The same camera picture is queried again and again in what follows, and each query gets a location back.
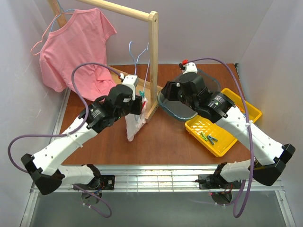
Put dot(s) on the teal transparent plastic tub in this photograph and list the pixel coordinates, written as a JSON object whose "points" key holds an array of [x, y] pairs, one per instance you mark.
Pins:
{"points": [[180, 111]]}

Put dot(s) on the green clothespin in tray front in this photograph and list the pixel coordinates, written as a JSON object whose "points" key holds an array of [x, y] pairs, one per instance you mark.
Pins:
{"points": [[203, 136]]}

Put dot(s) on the pink wire hanger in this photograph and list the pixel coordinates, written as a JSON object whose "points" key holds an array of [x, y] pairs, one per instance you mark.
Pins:
{"points": [[60, 11]]}

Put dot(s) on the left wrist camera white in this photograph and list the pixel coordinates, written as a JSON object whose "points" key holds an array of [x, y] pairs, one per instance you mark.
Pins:
{"points": [[130, 81]]}

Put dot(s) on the aluminium mounting rail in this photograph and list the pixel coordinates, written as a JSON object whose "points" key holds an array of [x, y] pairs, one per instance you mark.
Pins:
{"points": [[126, 178]]}

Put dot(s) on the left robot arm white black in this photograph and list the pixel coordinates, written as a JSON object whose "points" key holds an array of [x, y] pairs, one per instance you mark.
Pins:
{"points": [[45, 167]]}

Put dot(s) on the pink t-shirt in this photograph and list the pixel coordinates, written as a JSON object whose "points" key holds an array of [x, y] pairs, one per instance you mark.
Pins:
{"points": [[74, 56]]}

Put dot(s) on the light blue wire hanger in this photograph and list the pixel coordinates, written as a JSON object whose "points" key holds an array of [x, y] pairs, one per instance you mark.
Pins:
{"points": [[136, 61]]}

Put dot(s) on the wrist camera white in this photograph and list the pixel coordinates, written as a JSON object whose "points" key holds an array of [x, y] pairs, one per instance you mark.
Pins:
{"points": [[186, 66], [130, 81]]}

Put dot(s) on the teal clothespin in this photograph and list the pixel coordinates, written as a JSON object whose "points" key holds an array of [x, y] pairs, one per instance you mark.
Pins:
{"points": [[142, 93]]}

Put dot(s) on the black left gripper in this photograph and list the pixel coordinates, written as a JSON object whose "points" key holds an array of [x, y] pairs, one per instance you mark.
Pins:
{"points": [[138, 105]]}

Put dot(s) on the wooden clothes rack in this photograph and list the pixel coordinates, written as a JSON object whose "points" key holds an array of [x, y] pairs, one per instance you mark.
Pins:
{"points": [[151, 88]]}

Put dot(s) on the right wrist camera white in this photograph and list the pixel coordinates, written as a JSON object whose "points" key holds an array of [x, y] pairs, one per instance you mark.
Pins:
{"points": [[186, 66]]}

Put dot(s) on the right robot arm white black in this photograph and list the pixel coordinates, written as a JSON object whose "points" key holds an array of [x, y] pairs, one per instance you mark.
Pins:
{"points": [[269, 156]]}

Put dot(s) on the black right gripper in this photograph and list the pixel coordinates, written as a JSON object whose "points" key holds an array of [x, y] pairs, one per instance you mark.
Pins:
{"points": [[167, 90]]}

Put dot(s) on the white pink-trimmed underwear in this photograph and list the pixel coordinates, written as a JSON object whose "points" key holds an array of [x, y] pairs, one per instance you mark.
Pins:
{"points": [[132, 127]]}

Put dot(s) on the yellow plastic tray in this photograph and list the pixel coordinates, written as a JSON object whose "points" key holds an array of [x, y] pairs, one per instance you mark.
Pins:
{"points": [[225, 141]]}

